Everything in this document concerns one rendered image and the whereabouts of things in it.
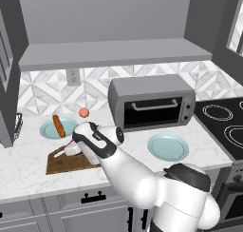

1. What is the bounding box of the black hob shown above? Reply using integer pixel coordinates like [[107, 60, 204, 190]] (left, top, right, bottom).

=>
[[192, 96, 243, 163]]

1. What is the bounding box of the grey cupboard door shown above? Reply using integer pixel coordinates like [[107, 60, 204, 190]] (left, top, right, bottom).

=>
[[0, 214, 51, 232], [47, 200, 134, 232]]

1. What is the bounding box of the small orange round pastry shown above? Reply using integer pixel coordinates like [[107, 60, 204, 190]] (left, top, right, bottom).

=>
[[79, 107, 90, 119]]

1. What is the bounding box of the grey toaster oven door handle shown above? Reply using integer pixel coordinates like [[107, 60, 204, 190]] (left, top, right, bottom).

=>
[[130, 99, 179, 112]]

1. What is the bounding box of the black cupboard door handle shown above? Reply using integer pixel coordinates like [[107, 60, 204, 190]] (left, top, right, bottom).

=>
[[140, 208, 149, 232], [126, 206, 134, 232]]

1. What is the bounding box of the black drawer handle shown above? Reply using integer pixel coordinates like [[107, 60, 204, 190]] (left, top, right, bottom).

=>
[[80, 190, 107, 204]]

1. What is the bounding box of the grey drawer front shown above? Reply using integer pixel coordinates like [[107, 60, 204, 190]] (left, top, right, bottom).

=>
[[0, 199, 35, 222], [58, 185, 128, 210]]

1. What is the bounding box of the long brown pastry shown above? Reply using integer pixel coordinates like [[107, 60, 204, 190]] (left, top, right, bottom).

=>
[[51, 113, 66, 139]]

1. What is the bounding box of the white wall outlet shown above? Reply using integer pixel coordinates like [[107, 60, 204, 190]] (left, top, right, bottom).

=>
[[65, 68, 82, 87]]

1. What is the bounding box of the grey toaster oven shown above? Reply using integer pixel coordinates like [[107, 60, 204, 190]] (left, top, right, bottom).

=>
[[107, 73, 197, 133]]

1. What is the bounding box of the brown wooden cutting board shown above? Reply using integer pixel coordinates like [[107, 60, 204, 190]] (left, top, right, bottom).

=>
[[46, 143, 103, 176]]

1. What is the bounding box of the black wire stand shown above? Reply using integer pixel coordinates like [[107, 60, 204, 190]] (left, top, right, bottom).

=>
[[13, 112, 24, 143]]

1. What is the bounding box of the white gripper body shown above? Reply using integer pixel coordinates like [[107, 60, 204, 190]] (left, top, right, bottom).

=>
[[64, 143, 84, 157]]

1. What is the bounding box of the teal plate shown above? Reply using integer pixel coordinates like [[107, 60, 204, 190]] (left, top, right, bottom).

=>
[[146, 133, 190, 163], [39, 116, 79, 141]]

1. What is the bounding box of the window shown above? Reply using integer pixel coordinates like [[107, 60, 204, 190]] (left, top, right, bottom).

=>
[[225, 1, 243, 57]]

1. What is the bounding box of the black toaster oven door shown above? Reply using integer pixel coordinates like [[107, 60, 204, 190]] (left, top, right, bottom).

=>
[[122, 96, 185, 129]]

